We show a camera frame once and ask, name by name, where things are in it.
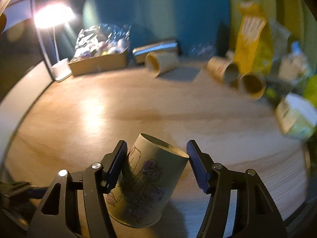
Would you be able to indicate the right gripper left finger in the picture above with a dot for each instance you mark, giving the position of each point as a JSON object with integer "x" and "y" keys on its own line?
{"x": 76, "y": 200}

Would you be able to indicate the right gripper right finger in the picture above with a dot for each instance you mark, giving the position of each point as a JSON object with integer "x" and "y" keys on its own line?
{"x": 237, "y": 197}

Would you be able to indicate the patterned paper cup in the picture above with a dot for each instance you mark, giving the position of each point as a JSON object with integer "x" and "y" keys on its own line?
{"x": 147, "y": 181}

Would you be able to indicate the brown paper cup right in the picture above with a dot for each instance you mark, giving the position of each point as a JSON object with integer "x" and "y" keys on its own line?
{"x": 252, "y": 86}

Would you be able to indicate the printed paper cup lying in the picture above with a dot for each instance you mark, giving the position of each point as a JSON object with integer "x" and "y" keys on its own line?
{"x": 223, "y": 70}

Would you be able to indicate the plain brown paper cup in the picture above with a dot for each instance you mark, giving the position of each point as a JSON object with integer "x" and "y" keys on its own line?
{"x": 161, "y": 62}

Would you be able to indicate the tissue pack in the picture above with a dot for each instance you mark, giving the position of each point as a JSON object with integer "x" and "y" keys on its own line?
{"x": 296, "y": 117}

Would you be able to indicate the yellow plastic bag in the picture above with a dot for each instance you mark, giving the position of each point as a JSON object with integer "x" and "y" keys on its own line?
{"x": 310, "y": 92}

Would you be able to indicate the cardboard box of snacks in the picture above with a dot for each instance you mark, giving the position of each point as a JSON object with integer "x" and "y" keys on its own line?
{"x": 108, "y": 62}

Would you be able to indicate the white perforated basket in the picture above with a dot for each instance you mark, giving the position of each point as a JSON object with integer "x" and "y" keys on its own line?
{"x": 294, "y": 68}

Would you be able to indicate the yellow paper delivery bag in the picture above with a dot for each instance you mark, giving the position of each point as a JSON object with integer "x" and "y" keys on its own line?
{"x": 254, "y": 45}

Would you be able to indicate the clear plastic bottle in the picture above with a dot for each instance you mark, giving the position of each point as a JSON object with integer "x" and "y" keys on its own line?
{"x": 202, "y": 51}

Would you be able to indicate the beige paper bag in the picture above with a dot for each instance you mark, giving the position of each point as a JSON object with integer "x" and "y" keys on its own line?
{"x": 280, "y": 36}

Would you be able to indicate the crinkled plastic snack bag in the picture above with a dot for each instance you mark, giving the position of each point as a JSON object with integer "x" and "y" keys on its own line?
{"x": 102, "y": 39}

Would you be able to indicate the stainless steel tumbler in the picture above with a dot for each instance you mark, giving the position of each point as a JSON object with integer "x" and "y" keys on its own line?
{"x": 140, "y": 53}

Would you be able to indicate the white desk lamp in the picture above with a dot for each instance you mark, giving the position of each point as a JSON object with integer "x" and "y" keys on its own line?
{"x": 50, "y": 17}

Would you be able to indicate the teal curtain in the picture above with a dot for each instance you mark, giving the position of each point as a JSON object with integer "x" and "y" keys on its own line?
{"x": 190, "y": 22}

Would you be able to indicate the yellow green curtain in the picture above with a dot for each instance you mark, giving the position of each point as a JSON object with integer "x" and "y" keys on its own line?
{"x": 293, "y": 14}

